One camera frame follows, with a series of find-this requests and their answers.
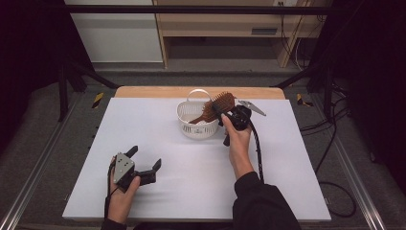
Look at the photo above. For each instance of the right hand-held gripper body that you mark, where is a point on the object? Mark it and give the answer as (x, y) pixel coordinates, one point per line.
(241, 116)

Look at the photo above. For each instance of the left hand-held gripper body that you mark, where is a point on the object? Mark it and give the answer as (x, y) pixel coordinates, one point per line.
(123, 167)

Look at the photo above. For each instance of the brown wooden hairbrush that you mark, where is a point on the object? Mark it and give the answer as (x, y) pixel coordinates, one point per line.
(227, 99)

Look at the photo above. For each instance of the white plastic basket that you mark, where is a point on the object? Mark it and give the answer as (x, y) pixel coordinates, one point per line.
(198, 131)

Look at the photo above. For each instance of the person's right hand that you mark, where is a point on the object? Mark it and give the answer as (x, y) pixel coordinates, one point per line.
(239, 145)

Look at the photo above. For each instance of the person's left hand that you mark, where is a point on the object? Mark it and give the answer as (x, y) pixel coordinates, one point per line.
(119, 204)

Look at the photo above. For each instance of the yellow black floor tape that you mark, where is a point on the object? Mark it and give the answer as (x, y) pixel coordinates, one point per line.
(300, 99)
(97, 100)

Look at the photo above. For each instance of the light wooden desk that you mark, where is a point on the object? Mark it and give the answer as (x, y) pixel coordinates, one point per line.
(220, 25)

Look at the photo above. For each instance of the black metal stand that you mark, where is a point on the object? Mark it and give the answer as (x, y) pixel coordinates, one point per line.
(63, 96)
(328, 92)

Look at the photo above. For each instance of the white cabinet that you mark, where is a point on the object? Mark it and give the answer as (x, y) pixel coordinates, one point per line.
(121, 38)

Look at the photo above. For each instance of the black curtain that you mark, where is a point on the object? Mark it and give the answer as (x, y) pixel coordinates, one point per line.
(376, 80)
(28, 64)

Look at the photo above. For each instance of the aluminium floor rail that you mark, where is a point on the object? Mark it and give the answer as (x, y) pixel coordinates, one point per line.
(354, 179)
(35, 169)

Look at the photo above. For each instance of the black horizontal frame bar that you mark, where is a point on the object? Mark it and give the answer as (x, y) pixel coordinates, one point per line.
(191, 9)

